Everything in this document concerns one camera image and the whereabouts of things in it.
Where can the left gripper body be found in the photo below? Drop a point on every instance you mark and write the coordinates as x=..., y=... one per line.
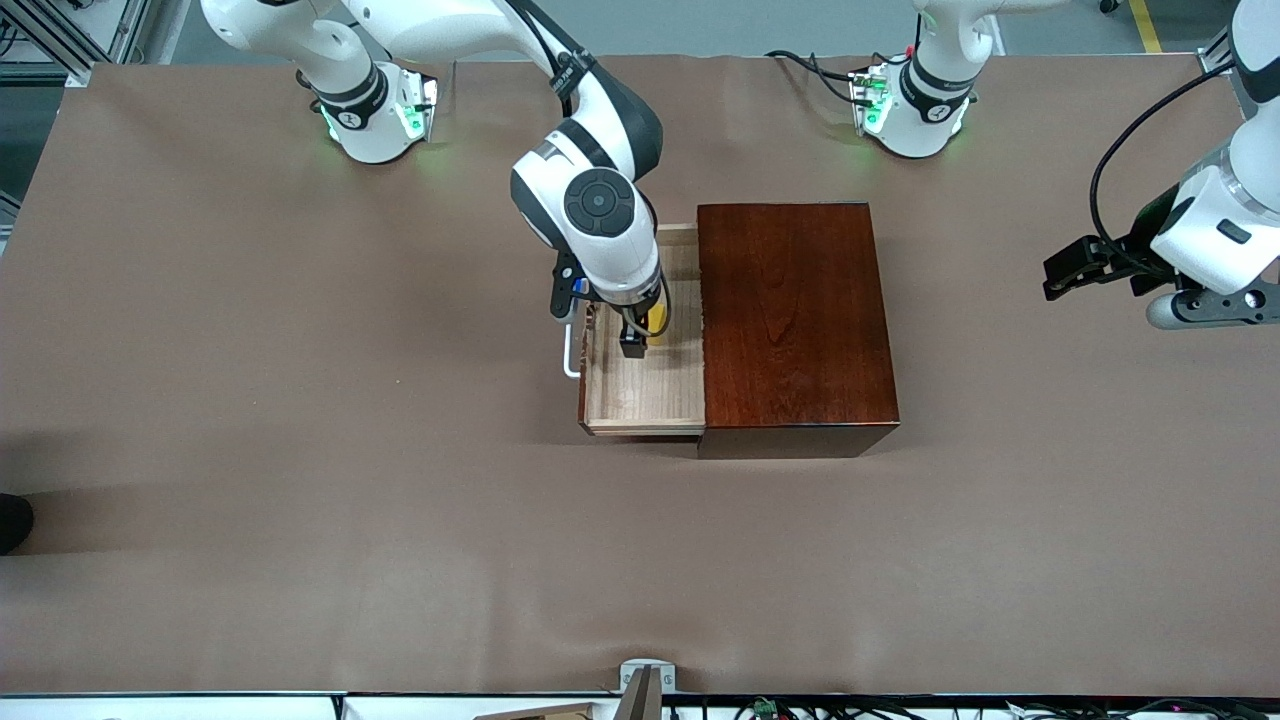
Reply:
x=1139, y=243

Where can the yellow block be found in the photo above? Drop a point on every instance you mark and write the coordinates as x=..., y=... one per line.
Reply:
x=657, y=320

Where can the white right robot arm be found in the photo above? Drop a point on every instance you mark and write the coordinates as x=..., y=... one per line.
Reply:
x=600, y=250

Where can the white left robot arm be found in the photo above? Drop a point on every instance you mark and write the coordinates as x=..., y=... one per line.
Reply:
x=925, y=125

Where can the dark wooden cabinet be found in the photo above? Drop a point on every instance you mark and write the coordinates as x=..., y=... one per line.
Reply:
x=800, y=330

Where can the brown table cover sheet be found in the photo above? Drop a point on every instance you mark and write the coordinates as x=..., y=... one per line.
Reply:
x=400, y=550

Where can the tan cardboard piece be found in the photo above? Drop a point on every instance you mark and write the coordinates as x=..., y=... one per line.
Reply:
x=550, y=713

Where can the black rounded object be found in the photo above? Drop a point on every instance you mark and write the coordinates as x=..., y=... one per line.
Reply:
x=12, y=522

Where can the aluminium frame profile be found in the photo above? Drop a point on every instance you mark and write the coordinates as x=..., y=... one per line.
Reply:
x=1215, y=62
x=78, y=72

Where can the grey metal clamp bracket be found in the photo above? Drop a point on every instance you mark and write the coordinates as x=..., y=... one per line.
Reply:
x=648, y=663

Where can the grey camera support post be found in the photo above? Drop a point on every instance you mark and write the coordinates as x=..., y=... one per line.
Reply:
x=645, y=700

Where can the white table edge rail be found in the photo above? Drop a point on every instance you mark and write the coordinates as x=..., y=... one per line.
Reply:
x=200, y=710

